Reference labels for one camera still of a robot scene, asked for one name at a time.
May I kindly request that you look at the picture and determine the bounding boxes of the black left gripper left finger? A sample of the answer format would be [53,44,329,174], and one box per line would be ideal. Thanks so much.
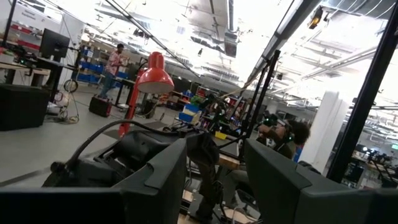
[119,138,188,224]

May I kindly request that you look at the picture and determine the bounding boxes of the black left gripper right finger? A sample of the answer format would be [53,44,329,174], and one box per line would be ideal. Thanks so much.
[243,138,376,224]

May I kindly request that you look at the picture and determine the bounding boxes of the shelf with blue bins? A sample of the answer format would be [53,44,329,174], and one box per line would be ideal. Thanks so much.
[73,45,106,85]

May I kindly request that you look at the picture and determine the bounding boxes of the seated person with headset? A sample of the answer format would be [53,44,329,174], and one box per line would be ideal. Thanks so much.
[257,119,312,160]

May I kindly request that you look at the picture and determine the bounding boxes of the black and red case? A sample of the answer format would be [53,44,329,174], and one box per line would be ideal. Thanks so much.
[88,95,113,118]

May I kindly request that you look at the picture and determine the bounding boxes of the white room column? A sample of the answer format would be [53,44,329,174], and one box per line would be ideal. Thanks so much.
[298,90,351,174]

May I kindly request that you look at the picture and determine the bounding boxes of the blue storage bins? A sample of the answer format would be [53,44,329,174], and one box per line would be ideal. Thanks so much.
[178,103,201,124]

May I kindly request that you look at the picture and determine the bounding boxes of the large black box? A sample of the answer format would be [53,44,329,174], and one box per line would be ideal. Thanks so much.
[0,83,51,132]

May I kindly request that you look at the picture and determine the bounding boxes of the black tripod stand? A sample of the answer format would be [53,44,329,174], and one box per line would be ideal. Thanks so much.
[238,49,282,162]

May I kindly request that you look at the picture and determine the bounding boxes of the standing person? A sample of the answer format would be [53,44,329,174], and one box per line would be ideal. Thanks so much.
[98,42,126,99]

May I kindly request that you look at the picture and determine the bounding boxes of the red desk lamp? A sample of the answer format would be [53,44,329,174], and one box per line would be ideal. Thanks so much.
[117,51,175,138]

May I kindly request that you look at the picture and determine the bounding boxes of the wooden desk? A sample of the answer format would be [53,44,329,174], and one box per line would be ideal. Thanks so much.
[0,60,52,88]

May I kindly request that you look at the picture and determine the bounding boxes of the black computer monitor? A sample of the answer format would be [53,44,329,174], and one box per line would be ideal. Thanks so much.
[39,28,72,62]

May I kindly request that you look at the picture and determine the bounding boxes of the amber ceiling light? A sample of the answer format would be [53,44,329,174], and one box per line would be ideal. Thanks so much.
[307,5,325,30]

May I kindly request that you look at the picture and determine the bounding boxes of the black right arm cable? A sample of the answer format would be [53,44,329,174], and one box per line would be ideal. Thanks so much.
[67,119,200,170]

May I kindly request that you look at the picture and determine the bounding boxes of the black rig frame post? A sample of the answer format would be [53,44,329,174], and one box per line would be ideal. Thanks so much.
[325,0,398,184]

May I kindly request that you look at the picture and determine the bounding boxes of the black rig frame beam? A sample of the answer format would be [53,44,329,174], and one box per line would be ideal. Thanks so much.
[247,0,323,83]

